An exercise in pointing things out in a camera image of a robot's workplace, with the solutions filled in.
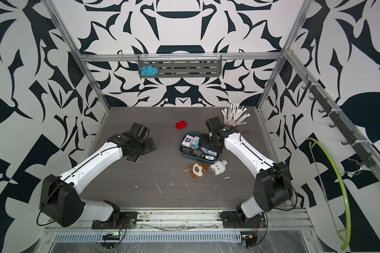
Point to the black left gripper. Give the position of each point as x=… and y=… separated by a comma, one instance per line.
x=148, y=148

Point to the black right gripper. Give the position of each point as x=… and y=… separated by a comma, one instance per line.
x=202, y=142

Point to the pink Tempo tissue pack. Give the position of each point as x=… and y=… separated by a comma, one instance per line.
x=187, y=141

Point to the light blue tissue pack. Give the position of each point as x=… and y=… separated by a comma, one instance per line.
x=210, y=155

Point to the black packet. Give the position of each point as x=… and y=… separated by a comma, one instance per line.
x=198, y=153
x=187, y=151

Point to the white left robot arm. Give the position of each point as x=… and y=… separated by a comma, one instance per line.
x=60, y=195

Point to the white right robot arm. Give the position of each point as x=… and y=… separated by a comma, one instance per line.
x=272, y=181

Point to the teal storage box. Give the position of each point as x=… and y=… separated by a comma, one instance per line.
x=195, y=158

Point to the white plush toy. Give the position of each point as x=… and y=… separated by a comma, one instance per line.
x=219, y=167

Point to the brown white plush dog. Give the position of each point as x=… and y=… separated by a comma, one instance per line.
x=198, y=169

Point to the red plush apple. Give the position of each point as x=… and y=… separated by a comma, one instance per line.
x=181, y=125

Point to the blue crochet cloth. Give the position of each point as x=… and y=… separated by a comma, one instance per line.
x=149, y=72

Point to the green hoop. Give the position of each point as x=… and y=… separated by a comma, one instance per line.
x=333, y=189

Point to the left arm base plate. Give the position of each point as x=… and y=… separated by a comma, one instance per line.
x=128, y=218

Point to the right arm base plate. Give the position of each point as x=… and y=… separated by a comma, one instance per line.
x=233, y=219

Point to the grey wall shelf rack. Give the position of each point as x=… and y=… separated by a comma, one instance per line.
x=183, y=65

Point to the grey hook rail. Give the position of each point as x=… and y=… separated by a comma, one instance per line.
x=340, y=121

